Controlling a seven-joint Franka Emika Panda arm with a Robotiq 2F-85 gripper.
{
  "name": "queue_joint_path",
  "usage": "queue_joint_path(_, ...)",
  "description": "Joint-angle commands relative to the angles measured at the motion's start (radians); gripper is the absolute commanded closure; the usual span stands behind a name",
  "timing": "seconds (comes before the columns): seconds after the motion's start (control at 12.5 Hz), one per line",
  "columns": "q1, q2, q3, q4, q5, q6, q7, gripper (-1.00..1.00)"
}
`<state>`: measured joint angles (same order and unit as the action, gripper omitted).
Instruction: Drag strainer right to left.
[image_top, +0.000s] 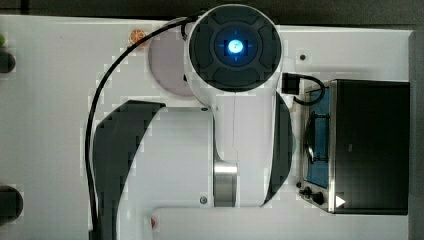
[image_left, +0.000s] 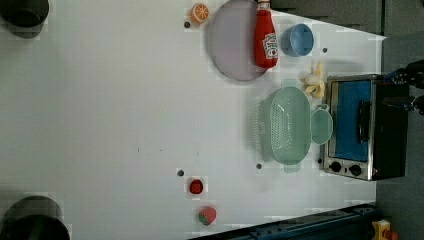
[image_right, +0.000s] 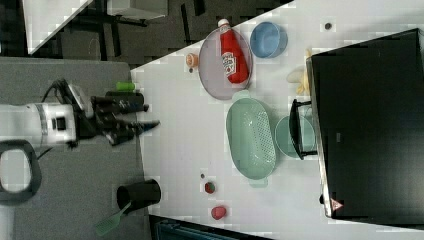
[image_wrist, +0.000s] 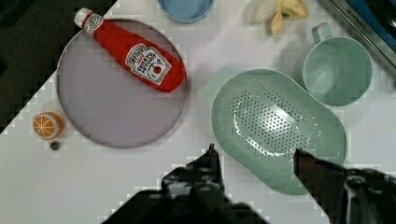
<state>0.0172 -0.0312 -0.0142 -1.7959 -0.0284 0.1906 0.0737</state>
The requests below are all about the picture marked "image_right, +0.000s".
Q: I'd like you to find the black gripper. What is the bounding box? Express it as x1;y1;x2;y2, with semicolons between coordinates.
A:
68;84;160;146

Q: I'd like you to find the green spatula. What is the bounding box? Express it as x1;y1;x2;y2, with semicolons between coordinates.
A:
95;202;132;236

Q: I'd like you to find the green mug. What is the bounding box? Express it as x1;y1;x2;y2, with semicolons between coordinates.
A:
275;116;316;159

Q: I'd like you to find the toy strawberry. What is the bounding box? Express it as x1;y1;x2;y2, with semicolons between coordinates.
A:
211;206;227;220

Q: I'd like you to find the peeled toy banana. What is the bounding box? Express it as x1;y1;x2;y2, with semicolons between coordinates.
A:
286;65;310;95

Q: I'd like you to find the grey round plate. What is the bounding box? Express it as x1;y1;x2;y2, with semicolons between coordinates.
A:
198;29;253;100

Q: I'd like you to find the black utensil cup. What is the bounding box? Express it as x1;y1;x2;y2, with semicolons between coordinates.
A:
116;179;161;214

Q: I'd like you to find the green cylinder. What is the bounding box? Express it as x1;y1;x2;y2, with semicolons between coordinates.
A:
116;82;136;92

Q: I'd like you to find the toy orange slice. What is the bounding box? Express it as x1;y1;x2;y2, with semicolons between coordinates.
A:
186;53;199;68

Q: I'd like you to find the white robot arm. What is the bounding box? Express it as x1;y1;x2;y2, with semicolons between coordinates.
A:
1;79;160;148

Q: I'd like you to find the blue bowl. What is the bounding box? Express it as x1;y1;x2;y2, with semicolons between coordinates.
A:
250;22;288;59

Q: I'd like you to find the small red toy fruit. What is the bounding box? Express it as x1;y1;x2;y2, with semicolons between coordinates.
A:
204;182;215;194

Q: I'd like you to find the black toaster oven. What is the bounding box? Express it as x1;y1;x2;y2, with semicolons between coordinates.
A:
306;28;424;228

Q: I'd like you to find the green plastic strainer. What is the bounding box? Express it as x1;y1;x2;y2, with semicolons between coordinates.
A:
226;90;277;188

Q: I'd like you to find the red ketchup bottle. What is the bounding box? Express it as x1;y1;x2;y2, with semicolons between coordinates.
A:
217;19;249;84

